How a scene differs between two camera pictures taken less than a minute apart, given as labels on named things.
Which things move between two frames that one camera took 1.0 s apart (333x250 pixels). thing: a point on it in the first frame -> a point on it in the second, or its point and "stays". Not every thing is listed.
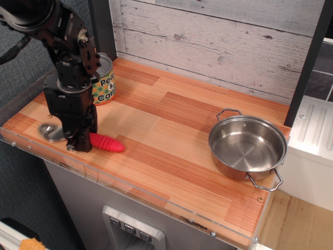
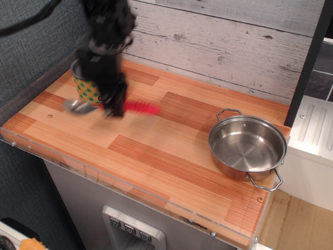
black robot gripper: (76, 112) -> (101, 48)
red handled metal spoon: (53, 133) -> (81, 107)
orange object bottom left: (31, 244) stays
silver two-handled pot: (247, 147) stays
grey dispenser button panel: (126, 232) stays
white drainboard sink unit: (308, 171) stays
